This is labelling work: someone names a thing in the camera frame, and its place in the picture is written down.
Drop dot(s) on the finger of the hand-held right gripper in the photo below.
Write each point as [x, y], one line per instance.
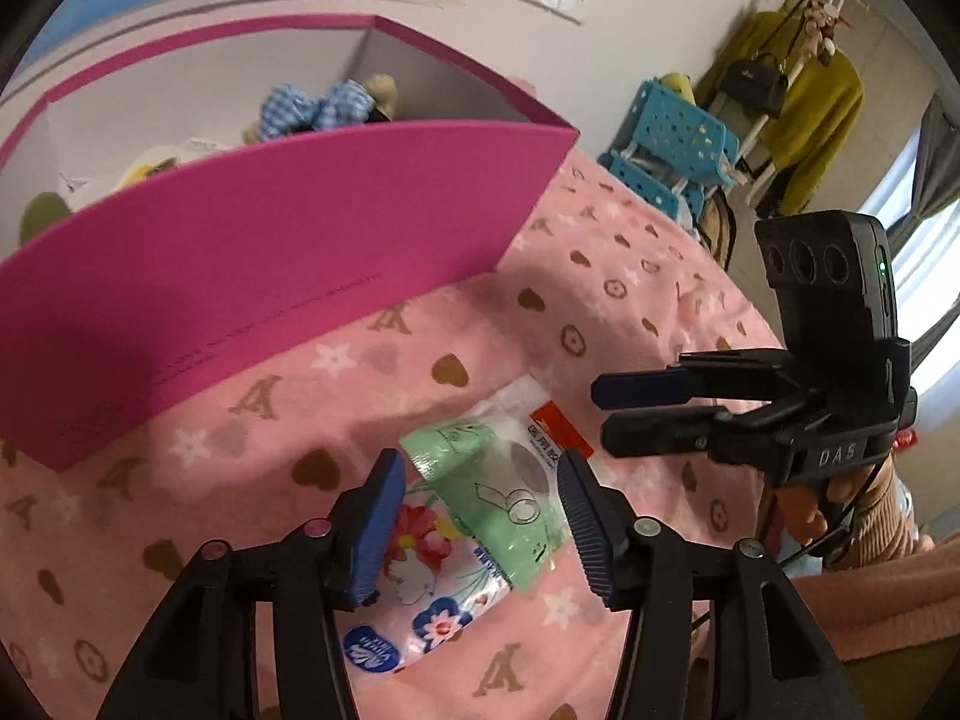
[660, 433]
[645, 386]

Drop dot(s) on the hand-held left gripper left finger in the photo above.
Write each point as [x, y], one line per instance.
[375, 532]

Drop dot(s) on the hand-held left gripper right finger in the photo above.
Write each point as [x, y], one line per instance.
[586, 529]

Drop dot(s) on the floral tissue packet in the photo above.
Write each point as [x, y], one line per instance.
[427, 592]

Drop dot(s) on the clear packet red label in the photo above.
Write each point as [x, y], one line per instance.
[559, 427]

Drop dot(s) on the green plastic packet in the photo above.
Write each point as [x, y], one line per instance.
[480, 495]

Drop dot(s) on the pink cardboard box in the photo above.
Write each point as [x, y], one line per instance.
[300, 240]

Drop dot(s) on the brown plush bear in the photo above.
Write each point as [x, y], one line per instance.
[384, 94]

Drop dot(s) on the blue gingham cloth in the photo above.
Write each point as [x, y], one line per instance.
[300, 105]

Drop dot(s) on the person's right forearm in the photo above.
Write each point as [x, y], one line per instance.
[885, 517]

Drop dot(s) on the olive green soft object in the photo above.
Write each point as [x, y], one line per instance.
[41, 221]

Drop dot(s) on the person's right hand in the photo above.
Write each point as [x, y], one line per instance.
[810, 514]

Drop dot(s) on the pink printed blanket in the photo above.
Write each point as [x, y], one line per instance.
[600, 315]

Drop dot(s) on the brown bag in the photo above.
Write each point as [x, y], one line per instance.
[720, 229]

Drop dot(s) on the grey window curtain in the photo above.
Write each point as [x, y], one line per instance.
[934, 165]

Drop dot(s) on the white coat rack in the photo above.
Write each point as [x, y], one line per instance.
[754, 131]

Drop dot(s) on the mustard yellow sweater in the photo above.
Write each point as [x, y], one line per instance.
[817, 112]

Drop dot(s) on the blue plastic basket rack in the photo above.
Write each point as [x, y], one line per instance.
[675, 135]

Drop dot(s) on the black handbag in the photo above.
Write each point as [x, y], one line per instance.
[754, 82]

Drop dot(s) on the hanging plush toy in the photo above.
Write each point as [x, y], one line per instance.
[821, 34]

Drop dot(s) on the yellow green cup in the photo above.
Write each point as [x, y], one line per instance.
[675, 85]

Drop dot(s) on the pink fleece garment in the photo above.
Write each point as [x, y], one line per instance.
[885, 607]

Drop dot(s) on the olive green pants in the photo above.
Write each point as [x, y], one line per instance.
[907, 690]

